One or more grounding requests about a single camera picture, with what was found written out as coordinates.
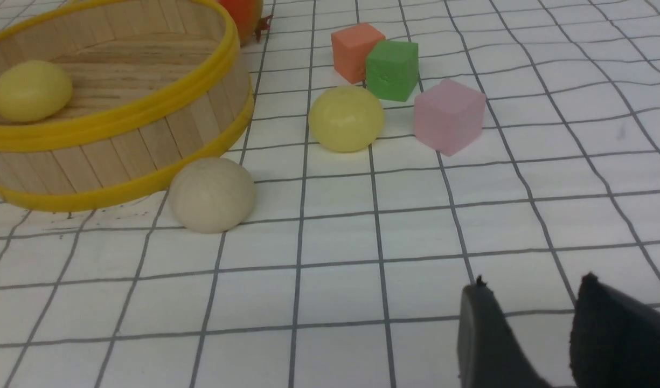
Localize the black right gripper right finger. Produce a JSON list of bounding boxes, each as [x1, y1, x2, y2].
[[569, 273, 660, 387]]

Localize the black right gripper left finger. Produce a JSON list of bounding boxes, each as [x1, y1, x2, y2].
[[458, 276, 551, 387]]

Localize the yellow steamed bun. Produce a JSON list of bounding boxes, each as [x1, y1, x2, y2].
[[0, 60, 73, 123], [308, 85, 386, 153]]

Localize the white steamed bun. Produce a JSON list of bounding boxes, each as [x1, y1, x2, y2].
[[168, 157, 258, 234]]

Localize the bamboo steamer tray yellow rims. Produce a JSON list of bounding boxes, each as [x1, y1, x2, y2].
[[0, 1, 254, 213]]

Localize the white grid tablecloth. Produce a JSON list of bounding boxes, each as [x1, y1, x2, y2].
[[0, 1, 660, 387]]

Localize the pink foam cube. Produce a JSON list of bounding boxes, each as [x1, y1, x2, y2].
[[414, 79, 487, 157]]

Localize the green foam cube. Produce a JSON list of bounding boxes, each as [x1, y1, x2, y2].
[[366, 40, 419, 102]]

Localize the orange foam cube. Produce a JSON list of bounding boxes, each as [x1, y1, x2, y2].
[[331, 23, 386, 84]]

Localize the red toy tomato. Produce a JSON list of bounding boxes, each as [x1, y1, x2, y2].
[[217, 0, 273, 46]]

